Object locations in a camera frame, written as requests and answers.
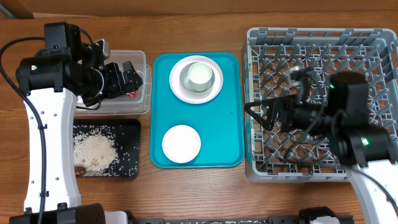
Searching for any cardboard wall panel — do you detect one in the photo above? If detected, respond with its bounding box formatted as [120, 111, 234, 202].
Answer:
[0, 0, 398, 19]

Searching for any pale green cup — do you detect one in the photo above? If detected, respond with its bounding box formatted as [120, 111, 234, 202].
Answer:
[188, 62, 213, 92]

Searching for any black plastic tray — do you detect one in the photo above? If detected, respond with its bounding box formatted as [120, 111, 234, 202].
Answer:
[72, 118, 142, 178]

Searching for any teal serving tray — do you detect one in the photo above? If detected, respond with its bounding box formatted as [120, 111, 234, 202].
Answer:
[150, 52, 244, 169]

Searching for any small pink-white bowl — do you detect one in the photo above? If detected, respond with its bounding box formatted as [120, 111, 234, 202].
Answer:
[162, 125, 201, 164]

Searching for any grey bowl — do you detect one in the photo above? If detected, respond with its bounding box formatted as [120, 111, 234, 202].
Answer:
[180, 62, 214, 94]

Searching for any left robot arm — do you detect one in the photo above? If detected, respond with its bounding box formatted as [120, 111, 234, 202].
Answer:
[9, 22, 142, 223]

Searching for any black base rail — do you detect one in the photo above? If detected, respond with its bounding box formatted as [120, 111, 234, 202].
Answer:
[133, 215, 315, 224]

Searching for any large white plate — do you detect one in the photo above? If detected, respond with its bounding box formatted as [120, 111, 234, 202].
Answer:
[169, 55, 223, 104]

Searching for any red foil wrapper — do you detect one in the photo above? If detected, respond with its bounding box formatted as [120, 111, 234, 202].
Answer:
[127, 91, 136, 98]

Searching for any white rice pile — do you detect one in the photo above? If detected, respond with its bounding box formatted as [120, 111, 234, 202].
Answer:
[73, 124, 139, 177]

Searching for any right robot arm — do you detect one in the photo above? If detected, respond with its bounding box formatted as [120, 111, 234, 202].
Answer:
[244, 67, 397, 223]

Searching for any clear plastic bin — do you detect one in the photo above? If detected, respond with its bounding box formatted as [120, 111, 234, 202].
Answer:
[75, 50, 152, 116]

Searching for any grey dishwasher rack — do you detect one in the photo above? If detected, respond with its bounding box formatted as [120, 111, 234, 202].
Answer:
[244, 27, 397, 183]

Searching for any brown food scrap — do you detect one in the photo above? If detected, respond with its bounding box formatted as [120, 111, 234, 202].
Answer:
[75, 166, 86, 177]

